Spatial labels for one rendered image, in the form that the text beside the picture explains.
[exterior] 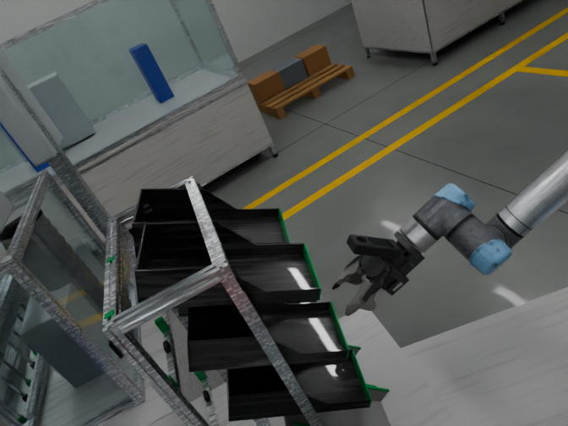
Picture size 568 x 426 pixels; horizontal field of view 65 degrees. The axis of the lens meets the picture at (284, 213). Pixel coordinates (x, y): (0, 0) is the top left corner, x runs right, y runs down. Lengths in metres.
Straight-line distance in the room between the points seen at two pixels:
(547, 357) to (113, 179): 3.76
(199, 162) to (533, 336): 3.63
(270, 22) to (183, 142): 5.58
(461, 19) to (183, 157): 3.54
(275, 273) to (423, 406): 0.70
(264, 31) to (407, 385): 8.68
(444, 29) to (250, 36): 4.70
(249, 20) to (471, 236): 8.70
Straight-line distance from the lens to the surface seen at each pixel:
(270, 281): 0.75
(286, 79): 6.20
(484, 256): 0.96
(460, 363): 1.40
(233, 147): 4.58
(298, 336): 0.87
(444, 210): 0.98
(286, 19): 9.78
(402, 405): 1.35
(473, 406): 1.33
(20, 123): 2.00
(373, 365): 1.43
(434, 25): 5.62
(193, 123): 4.40
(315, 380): 0.99
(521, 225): 1.07
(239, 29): 9.37
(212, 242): 0.69
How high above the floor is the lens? 2.01
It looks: 32 degrees down
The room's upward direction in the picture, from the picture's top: 25 degrees counter-clockwise
